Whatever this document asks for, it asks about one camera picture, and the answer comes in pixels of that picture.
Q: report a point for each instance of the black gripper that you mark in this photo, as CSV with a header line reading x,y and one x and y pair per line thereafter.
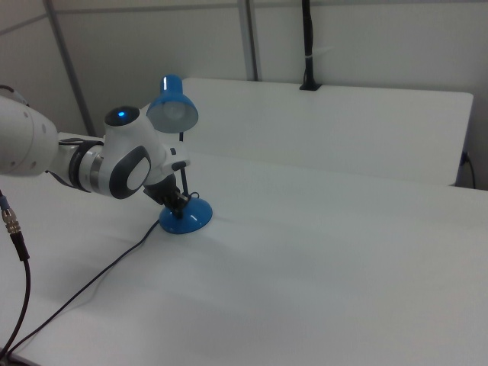
x,y
162,192

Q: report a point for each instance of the blue desk lamp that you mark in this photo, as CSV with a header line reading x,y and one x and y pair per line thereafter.
x,y
175,110

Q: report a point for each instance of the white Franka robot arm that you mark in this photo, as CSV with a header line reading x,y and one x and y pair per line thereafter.
x,y
122,160

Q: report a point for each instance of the slim aluminium frame post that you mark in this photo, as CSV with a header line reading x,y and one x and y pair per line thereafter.
x,y
70,68

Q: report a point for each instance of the wide aluminium frame post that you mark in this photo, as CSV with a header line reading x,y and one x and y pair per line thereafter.
x,y
250,38

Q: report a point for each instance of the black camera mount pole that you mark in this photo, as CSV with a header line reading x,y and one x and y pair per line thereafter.
x,y
309,45

